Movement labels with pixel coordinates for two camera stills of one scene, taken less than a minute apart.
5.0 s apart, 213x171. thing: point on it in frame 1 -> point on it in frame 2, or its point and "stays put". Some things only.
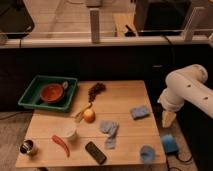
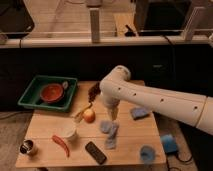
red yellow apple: x=89 y=116 stays put
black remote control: x=95 y=152 stays put
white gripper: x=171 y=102 -> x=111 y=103
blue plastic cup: x=147 y=153 stays put
